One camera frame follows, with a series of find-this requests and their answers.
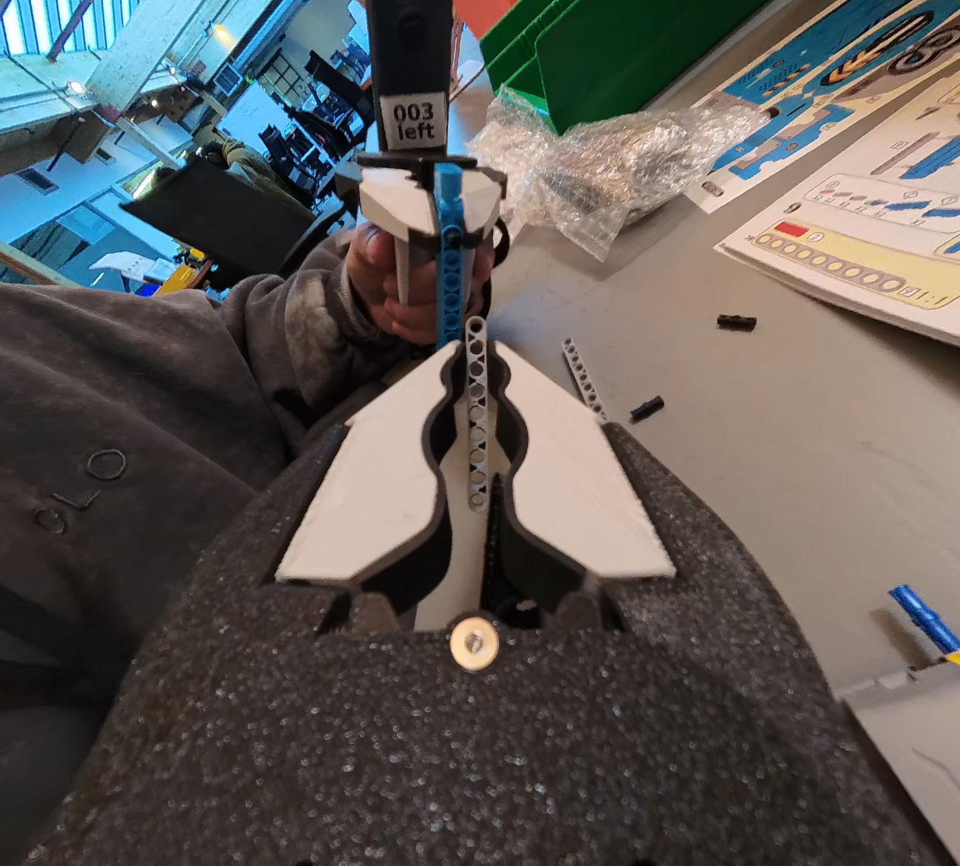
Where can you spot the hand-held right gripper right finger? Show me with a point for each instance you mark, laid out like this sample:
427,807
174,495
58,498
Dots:
592,499

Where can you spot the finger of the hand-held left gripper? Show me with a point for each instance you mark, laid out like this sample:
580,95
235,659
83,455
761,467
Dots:
480,199
397,206

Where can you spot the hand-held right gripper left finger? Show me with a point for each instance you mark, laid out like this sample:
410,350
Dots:
367,499

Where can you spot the blue perforated building beam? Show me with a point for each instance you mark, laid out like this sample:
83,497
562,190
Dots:
450,281

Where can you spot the grey perforated building beam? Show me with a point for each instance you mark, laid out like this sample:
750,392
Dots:
475,416
585,379

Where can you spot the person's left forearm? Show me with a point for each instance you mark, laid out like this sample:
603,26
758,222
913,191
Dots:
300,334

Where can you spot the grey desk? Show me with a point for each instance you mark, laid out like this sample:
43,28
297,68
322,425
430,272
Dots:
750,469

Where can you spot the person's left hand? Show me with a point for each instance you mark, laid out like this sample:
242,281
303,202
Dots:
375,274

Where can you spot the black connector pin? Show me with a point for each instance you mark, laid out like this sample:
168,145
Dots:
646,408
736,322

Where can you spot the clear bubble wrap bag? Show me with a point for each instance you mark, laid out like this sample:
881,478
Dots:
600,169

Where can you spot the olive jacket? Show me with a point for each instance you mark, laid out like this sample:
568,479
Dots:
240,165

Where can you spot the black mesh office chair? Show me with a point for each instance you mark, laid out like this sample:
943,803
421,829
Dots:
217,221

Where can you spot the yellow plastic bin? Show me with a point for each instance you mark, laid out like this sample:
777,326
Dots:
176,280

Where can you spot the green plastic bin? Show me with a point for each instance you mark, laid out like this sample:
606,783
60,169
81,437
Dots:
660,19

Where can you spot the person's dark jacket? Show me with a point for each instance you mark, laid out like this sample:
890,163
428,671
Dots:
97,491

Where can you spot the blue sticker sheet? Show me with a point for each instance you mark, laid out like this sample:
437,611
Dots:
810,71

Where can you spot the open instruction booklet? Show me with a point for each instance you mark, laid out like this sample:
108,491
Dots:
862,251

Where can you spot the grey black motor block assembly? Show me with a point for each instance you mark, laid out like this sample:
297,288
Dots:
915,731

